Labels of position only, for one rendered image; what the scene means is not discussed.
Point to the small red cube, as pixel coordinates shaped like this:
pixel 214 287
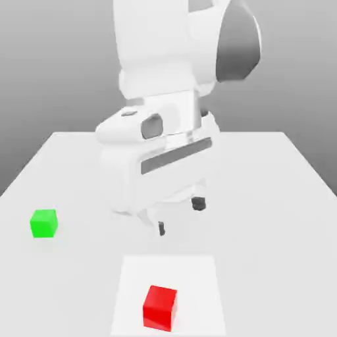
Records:
pixel 159 309

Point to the small green cube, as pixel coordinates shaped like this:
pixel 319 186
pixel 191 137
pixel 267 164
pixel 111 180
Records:
pixel 43 223

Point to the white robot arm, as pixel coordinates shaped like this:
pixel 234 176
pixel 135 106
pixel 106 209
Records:
pixel 158 52

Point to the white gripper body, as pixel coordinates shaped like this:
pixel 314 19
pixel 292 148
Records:
pixel 173 181

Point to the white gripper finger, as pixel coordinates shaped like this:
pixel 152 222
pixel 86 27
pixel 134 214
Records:
pixel 198 201
pixel 155 223

